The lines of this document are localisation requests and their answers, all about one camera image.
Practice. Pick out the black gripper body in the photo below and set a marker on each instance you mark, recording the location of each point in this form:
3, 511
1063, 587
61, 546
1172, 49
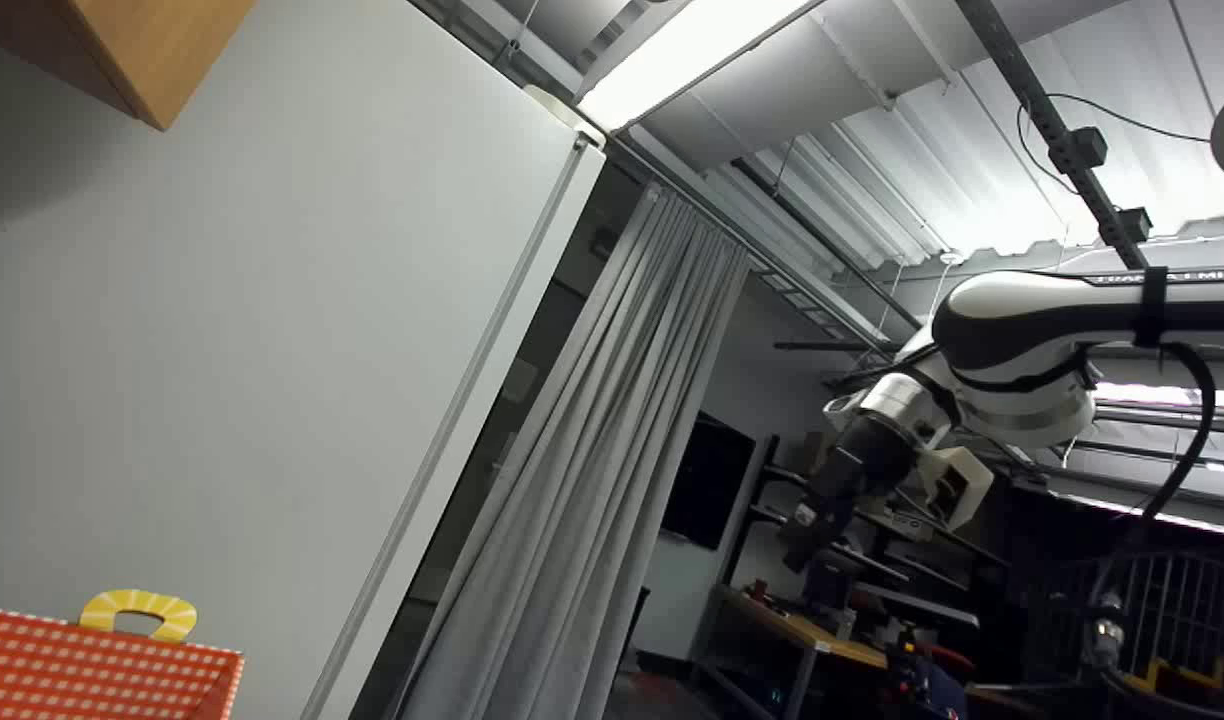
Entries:
857, 483

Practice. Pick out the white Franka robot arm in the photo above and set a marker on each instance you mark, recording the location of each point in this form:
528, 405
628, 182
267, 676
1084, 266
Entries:
1039, 313

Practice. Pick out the wooden workbench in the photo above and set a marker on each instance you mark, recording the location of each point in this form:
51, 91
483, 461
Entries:
827, 647

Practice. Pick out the gray pleated curtain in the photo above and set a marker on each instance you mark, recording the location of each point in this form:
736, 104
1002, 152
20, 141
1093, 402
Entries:
575, 506

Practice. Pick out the long ceiling light strip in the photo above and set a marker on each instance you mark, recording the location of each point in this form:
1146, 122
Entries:
1172, 402

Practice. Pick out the white barred railing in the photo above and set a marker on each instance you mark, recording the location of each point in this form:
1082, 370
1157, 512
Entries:
1172, 602

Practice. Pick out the black ceiling pipe with clamps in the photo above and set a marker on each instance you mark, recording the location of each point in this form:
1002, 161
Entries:
1039, 101

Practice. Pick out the bright ceiling light panel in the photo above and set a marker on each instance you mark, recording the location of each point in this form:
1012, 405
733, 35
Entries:
676, 62

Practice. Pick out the orange dotted basket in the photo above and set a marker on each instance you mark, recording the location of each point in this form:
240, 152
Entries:
95, 675

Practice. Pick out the black wall monitor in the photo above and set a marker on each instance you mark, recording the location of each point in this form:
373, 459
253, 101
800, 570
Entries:
708, 483

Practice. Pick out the wide wooden wall cabinet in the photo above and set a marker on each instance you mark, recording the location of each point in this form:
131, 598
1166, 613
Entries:
144, 52

